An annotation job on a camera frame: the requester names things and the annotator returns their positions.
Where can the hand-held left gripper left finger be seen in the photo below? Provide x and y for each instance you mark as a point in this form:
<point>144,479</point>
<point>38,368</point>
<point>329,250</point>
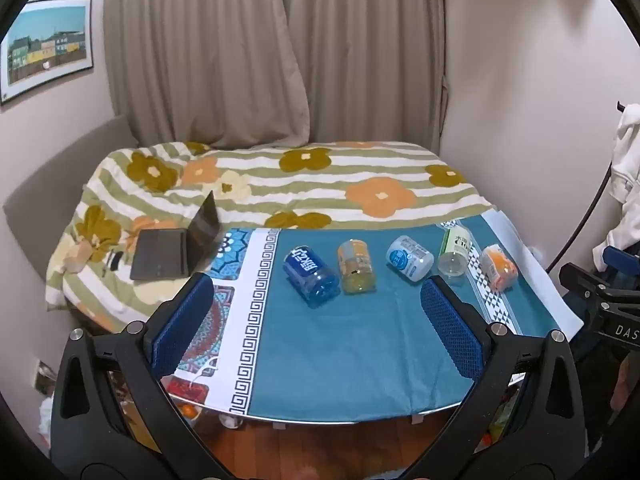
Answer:
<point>181,325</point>

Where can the white plastic bag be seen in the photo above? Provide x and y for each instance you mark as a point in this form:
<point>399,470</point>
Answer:
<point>46,417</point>

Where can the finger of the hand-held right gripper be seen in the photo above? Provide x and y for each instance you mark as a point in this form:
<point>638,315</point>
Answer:
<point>582,279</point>

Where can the orange fruit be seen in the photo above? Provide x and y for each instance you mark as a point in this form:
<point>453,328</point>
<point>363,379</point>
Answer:
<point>189,411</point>

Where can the floral striped blanket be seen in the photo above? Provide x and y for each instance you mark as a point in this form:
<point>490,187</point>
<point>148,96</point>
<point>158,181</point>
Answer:
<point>310,180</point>

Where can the beige curtain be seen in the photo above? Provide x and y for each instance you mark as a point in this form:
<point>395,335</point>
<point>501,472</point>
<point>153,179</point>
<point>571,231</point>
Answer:
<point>200,50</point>
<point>375,50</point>

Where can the grey laptop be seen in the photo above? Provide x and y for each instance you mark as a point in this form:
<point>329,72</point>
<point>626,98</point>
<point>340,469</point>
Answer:
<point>160,260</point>

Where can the yellow-orange plastic bottle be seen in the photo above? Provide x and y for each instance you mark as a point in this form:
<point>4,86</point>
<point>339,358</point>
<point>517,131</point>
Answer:
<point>356,267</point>

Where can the yellow green package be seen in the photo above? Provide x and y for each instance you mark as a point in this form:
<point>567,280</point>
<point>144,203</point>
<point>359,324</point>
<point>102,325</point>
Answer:
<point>502,420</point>

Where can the white garment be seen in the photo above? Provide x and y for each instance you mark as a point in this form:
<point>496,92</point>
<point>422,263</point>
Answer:
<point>627,160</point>

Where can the framed wall poster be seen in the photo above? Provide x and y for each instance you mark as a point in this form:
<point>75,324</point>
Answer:
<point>47,45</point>

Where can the white blue-label bottle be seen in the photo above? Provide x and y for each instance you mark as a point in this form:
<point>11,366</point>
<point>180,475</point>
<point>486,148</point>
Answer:
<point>409,257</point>

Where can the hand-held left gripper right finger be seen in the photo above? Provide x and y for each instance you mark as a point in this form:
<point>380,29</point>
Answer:
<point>451,332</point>

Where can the blue plastic bottle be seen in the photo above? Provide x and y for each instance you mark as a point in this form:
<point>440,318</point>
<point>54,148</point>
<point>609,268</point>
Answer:
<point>310,277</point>

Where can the red package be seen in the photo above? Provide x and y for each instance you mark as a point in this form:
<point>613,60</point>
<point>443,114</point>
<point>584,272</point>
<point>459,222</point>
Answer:
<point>186,390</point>

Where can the white sheet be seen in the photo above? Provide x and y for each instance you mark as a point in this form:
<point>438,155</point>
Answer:
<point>530,280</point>

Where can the blue patterned tablecloth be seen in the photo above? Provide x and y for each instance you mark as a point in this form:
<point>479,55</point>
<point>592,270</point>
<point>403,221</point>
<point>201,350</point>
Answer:
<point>360,350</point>

